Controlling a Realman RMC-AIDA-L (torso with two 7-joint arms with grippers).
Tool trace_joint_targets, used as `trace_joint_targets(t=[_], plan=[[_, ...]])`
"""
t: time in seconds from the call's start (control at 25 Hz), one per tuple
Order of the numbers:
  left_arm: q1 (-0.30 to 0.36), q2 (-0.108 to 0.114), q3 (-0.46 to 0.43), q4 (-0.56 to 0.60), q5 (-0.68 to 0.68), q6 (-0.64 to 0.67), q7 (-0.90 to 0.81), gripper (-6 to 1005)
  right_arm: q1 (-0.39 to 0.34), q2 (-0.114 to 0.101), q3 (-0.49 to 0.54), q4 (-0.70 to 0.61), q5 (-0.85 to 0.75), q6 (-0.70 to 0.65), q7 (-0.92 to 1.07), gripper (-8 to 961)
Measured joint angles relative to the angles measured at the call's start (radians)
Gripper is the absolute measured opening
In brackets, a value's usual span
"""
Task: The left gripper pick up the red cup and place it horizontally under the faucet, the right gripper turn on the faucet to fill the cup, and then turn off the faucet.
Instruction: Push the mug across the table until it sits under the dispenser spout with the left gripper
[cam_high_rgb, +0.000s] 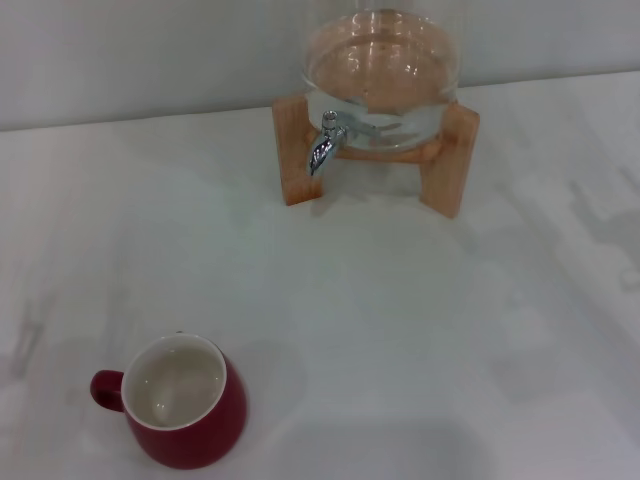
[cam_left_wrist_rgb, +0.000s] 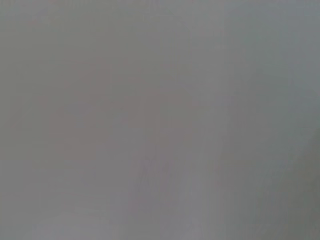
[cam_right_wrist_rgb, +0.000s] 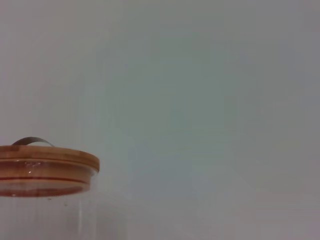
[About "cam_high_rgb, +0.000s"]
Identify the red ceramic cup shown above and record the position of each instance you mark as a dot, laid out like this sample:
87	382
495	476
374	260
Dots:
200	430

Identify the chrome faucet tap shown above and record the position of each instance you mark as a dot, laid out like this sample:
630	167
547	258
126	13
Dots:
327	135

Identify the wooden dispenser stand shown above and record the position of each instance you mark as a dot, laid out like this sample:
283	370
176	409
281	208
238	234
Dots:
295	150

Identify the glass water dispenser jar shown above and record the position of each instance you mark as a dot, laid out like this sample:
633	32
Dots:
380	65

